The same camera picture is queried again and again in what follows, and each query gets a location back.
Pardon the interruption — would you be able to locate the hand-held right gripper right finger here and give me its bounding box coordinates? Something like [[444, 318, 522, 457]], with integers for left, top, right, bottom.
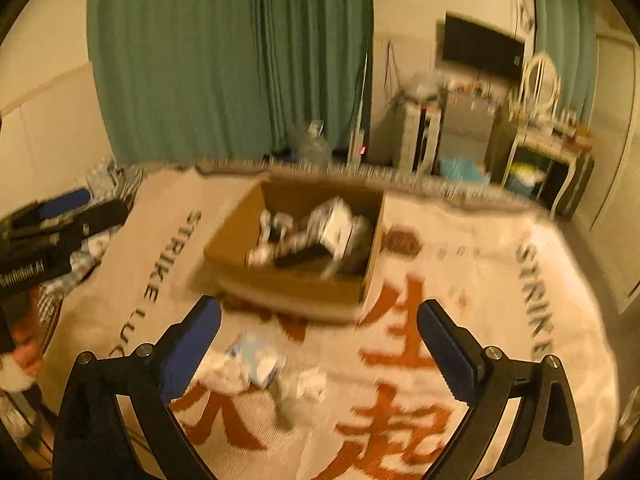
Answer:
[[417, 299, 586, 480]]

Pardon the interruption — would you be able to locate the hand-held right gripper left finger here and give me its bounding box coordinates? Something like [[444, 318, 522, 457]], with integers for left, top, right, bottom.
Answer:
[[52, 295, 223, 480]]

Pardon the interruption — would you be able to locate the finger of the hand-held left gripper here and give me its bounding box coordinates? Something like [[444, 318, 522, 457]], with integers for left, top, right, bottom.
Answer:
[[0, 188, 92, 233], [20, 200, 130, 256]]

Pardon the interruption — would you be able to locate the white soft cloth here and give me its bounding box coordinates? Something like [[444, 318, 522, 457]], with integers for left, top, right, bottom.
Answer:
[[192, 350, 251, 401]]

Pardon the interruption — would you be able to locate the white and blue soft packet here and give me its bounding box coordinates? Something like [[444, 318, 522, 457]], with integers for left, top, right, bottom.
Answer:
[[227, 330, 287, 390]]

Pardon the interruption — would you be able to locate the brown cardboard box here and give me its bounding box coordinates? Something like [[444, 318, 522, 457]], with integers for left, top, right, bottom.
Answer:
[[202, 177, 388, 323]]

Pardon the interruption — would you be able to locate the white and black soft item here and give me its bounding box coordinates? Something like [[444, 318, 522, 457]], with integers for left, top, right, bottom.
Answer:
[[245, 210, 288, 267]]

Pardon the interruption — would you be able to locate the person's left hand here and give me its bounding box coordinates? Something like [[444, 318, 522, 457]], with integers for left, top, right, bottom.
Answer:
[[11, 310, 48, 377]]

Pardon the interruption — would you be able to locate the striped cloth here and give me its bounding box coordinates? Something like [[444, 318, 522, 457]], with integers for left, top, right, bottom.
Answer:
[[40, 157, 147, 311]]

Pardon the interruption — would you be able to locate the printed blanket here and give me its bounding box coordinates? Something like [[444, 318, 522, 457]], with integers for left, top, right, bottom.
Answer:
[[42, 160, 621, 480]]

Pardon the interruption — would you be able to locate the white plush item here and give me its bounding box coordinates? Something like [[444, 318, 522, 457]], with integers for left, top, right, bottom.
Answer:
[[307, 199, 375, 263]]

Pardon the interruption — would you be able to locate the blue plastic bag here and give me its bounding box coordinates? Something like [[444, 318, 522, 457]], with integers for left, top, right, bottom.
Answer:
[[439, 156, 492, 187]]

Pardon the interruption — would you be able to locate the green curtain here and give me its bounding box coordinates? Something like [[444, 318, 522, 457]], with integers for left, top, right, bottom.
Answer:
[[87, 0, 375, 166], [530, 0, 599, 128]]

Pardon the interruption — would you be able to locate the clear plastic bag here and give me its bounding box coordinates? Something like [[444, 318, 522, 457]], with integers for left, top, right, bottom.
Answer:
[[286, 121, 332, 165]]

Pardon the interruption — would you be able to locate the white shelf cabinet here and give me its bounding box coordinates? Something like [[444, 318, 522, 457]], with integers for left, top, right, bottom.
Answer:
[[391, 99, 443, 172]]

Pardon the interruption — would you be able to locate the white standing device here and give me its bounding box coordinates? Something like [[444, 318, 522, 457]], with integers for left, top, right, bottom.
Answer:
[[347, 50, 372, 167]]

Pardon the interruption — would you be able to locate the white dressing table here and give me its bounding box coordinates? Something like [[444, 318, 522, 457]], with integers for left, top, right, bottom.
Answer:
[[500, 110, 593, 216]]

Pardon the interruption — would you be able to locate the grey small fridge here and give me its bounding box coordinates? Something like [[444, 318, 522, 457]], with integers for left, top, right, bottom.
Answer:
[[439, 94, 497, 176]]

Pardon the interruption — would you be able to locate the white oval mirror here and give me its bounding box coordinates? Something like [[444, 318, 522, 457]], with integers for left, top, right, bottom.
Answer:
[[519, 54, 562, 117]]

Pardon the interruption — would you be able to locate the black wall television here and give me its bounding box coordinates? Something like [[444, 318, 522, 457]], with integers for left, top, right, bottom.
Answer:
[[442, 14, 527, 81]]

